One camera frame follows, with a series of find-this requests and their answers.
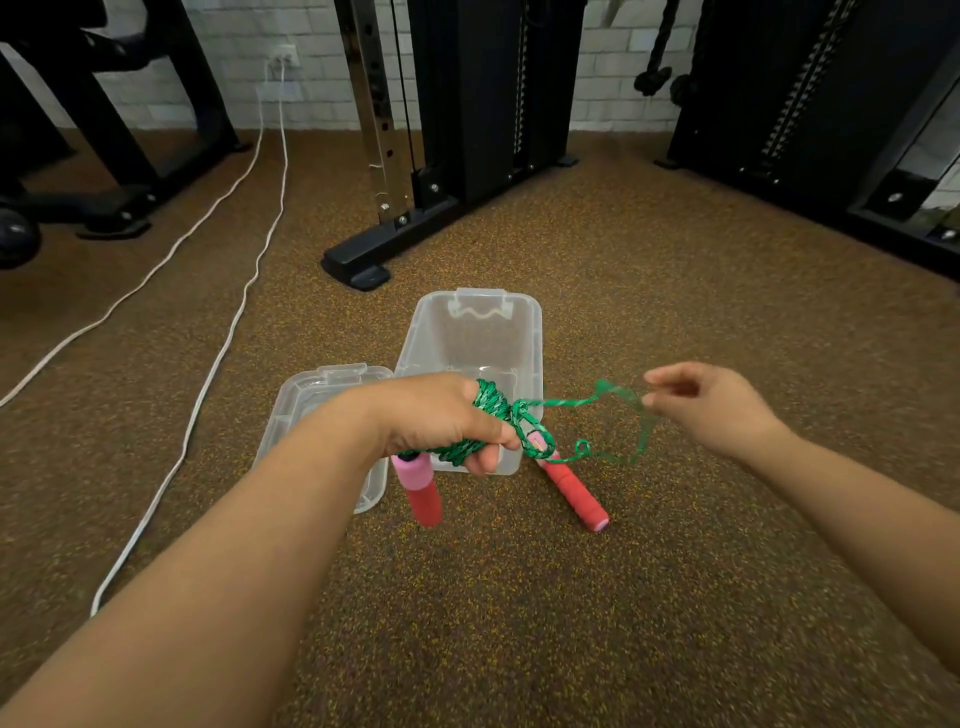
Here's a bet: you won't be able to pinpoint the black cable gym machine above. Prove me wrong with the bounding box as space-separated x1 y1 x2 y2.
321 0 591 293

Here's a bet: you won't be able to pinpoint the black round weight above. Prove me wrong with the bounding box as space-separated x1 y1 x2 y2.
0 207 43 271

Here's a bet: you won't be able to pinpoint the person's left forearm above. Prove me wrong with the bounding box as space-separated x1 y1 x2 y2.
0 386 393 728

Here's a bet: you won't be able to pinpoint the clear plastic box lid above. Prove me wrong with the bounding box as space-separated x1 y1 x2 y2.
253 363 396 516

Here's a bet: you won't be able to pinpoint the person's left hand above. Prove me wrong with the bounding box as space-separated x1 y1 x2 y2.
371 372 523 478

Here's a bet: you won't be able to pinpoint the person's right forearm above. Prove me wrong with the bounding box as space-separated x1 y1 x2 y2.
748 421 960 676

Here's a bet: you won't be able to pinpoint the clear plastic storage box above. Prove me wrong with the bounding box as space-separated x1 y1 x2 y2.
393 288 545 477

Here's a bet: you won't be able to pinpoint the white power cable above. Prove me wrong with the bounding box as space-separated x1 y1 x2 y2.
0 63 268 410
90 63 291 618

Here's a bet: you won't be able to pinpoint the black rope pull attachment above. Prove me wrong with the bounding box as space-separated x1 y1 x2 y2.
633 0 682 98

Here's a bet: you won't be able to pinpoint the person's right hand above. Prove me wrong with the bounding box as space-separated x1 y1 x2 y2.
641 362 790 462

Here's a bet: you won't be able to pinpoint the black weight stack machine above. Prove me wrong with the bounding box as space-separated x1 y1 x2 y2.
652 0 960 284

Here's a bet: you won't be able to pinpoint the green jump rope red handles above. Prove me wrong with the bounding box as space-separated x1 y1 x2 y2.
390 378 663 534

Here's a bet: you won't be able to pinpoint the black gym bench frame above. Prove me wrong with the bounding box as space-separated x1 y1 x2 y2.
0 0 252 243

